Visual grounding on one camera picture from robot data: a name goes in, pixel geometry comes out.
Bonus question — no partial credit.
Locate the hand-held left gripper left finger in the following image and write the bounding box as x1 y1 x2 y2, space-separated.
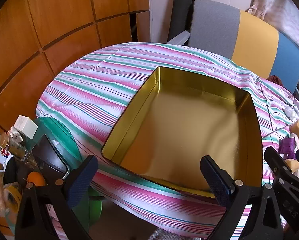
15 155 99 240

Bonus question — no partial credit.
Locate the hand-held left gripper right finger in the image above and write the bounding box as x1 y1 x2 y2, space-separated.
200 155 287 240

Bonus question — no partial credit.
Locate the clear plastic wrap ball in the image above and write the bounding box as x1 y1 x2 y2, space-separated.
284 106 297 120

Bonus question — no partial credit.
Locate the gold metal tin box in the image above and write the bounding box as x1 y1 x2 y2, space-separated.
100 66 263 198

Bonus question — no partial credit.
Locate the orange fruit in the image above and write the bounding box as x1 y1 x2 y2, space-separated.
27 171 45 187

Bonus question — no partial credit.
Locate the green glass side table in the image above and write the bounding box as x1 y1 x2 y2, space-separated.
3 116 102 230

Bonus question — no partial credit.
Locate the yellow tape roll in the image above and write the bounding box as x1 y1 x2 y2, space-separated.
3 184 22 205

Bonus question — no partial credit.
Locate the glass jar with cork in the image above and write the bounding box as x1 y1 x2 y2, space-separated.
0 132 28 160

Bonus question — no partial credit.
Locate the small white box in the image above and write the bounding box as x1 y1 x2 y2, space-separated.
14 115 38 139

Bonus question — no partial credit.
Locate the dark red cloth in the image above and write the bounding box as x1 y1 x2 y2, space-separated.
268 75 288 87

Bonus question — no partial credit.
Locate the pink green striped tablecloth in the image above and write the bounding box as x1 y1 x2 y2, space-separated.
35 42 299 239

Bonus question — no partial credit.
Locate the grey yellow blue chair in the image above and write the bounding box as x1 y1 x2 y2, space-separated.
188 0 299 94

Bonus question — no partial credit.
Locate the pink patterned curtain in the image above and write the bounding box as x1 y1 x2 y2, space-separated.
248 0 299 60

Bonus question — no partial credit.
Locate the wooden panelled wardrobe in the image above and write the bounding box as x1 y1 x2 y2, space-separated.
0 0 150 135

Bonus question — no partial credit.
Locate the black rolled mat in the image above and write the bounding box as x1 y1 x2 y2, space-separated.
167 0 197 43

